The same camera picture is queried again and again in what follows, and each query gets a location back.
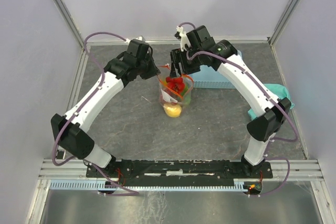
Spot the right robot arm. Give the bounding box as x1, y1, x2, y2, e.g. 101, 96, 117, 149
170, 25, 291, 177

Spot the purple cable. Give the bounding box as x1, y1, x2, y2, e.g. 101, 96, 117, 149
52, 31, 140, 197
181, 22, 299, 196

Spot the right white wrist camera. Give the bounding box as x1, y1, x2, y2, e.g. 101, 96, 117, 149
174, 26, 191, 51

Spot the light blue plastic basket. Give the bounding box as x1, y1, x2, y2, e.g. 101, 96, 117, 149
186, 51, 236, 89

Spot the light blue cable duct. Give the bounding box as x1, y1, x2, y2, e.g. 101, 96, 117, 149
49, 179, 252, 193

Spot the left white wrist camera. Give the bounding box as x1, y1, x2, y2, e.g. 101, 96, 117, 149
124, 36, 145, 44

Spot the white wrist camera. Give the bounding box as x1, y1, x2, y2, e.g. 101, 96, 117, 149
124, 36, 145, 44
174, 26, 191, 51

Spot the clear zip top bag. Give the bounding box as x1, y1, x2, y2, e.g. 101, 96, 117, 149
158, 64, 194, 110

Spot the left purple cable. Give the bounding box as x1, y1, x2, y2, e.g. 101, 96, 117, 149
52, 31, 140, 197

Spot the green grape bunch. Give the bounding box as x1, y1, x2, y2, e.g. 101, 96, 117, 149
182, 85, 192, 106

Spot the yellow pear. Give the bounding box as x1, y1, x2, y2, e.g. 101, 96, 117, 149
163, 103, 182, 118

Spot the teal cloth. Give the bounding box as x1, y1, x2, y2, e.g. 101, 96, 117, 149
247, 83, 295, 122

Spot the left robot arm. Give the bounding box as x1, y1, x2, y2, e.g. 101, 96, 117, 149
51, 37, 160, 177

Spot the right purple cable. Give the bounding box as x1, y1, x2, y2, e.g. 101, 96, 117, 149
181, 22, 299, 196

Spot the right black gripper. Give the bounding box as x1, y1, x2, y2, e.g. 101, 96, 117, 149
169, 47, 203, 79

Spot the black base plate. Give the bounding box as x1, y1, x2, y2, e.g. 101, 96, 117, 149
86, 159, 273, 186

